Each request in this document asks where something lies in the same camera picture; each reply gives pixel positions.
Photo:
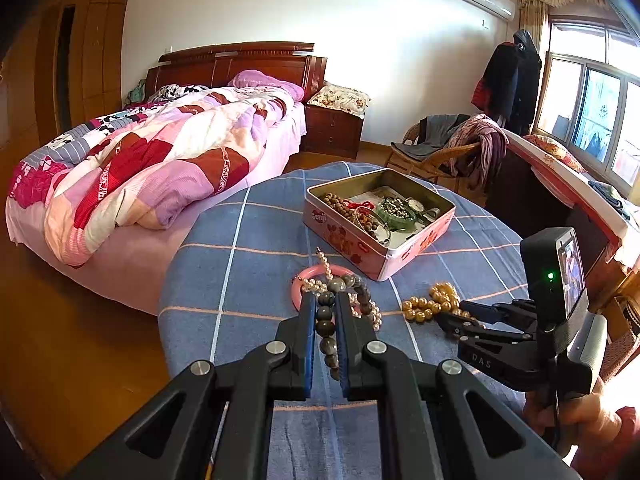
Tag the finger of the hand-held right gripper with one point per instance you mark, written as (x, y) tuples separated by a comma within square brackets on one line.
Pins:
[(475, 332), (500, 312)]

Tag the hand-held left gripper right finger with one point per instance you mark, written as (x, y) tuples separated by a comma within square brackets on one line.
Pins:
[(344, 340)]

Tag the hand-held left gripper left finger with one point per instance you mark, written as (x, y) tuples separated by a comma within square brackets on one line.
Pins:
[(311, 340)]

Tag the pink tin box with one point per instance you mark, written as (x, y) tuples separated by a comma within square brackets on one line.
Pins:
[(350, 245)]

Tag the green jade bangle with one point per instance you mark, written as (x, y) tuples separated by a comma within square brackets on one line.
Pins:
[(395, 223)]

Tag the red knot charm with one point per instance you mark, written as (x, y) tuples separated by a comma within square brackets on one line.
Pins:
[(360, 205)]

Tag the silver wrist watch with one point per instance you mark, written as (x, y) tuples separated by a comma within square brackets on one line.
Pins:
[(415, 205)]

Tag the person's right forearm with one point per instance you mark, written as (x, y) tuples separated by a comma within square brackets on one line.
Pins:
[(625, 445)]

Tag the person's right hand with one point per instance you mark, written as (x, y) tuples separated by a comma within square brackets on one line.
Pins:
[(585, 422)]

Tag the pink bangle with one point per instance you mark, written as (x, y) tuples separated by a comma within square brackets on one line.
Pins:
[(296, 290)]

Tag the dark wooden desk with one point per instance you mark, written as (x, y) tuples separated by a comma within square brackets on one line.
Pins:
[(520, 200)]

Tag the woven basket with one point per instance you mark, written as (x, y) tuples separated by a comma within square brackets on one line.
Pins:
[(622, 345)]

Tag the blue checked tablecloth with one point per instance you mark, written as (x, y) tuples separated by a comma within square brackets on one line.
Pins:
[(240, 270)]

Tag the pile of folded clothes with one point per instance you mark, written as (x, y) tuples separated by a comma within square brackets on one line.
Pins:
[(607, 197)]

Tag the white desk cloth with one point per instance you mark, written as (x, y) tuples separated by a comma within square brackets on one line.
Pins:
[(560, 180)]

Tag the floral pillow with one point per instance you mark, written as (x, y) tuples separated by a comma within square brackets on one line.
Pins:
[(552, 152)]

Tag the pink purple garment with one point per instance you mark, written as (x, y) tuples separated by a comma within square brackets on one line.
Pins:
[(480, 145)]

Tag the wicker chair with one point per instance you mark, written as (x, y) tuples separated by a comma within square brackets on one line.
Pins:
[(430, 162)]

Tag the window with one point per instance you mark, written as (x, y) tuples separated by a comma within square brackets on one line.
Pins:
[(595, 115)]

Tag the grey garment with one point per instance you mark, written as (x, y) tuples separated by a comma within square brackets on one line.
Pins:
[(435, 132)]

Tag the black hanging coats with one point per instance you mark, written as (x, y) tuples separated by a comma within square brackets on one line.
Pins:
[(520, 85)]

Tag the red hanging garment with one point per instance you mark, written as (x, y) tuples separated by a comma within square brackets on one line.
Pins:
[(479, 94)]

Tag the wooden nightstand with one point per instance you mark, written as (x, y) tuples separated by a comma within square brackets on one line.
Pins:
[(332, 132)]

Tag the pink patchwork quilt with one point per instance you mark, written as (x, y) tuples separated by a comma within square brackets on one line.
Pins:
[(150, 170)]

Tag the floral cushion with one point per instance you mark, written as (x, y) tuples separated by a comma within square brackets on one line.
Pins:
[(340, 99)]

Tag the purple pillow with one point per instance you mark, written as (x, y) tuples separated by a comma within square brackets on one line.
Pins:
[(265, 84)]

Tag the wooden bed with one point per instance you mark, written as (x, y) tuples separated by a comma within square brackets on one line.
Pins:
[(260, 62)]

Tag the black and white cloth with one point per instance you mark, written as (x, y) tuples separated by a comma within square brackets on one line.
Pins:
[(175, 92)]

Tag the teal bag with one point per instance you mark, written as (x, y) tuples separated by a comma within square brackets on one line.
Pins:
[(136, 92)]

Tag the wooden wardrobe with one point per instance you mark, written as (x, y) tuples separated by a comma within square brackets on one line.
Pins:
[(95, 50)]

